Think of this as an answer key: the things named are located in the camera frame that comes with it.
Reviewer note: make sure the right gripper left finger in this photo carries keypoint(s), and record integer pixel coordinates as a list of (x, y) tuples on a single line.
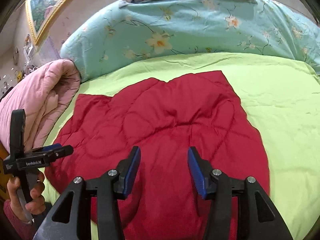
[(70, 216)]

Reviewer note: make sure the teal floral duvet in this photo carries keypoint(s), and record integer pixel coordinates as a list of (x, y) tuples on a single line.
[(120, 33)]

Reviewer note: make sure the wall calendar poster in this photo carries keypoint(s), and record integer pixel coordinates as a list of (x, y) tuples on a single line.
[(48, 51)]

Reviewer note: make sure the pink quilted comforter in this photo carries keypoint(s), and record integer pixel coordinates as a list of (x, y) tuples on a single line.
[(44, 95)]

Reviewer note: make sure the red fuzzy sweater forearm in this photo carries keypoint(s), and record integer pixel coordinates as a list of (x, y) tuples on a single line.
[(26, 230)]

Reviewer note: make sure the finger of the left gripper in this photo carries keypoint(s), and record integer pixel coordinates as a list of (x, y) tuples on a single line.
[(60, 152), (46, 148)]

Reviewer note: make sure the person's left hand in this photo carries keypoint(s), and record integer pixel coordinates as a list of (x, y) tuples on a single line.
[(35, 207)]

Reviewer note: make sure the red quilted puffer jacket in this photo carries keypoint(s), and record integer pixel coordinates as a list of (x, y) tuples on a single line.
[(163, 119)]

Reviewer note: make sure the gold framed landscape painting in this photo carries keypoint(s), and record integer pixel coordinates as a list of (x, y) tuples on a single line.
[(41, 15)]

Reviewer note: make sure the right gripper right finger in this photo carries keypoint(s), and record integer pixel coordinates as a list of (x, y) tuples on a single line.
[(256, 218)]

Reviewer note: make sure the lime green bed sheet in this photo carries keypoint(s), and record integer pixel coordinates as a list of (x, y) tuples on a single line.
[(281, 99)]

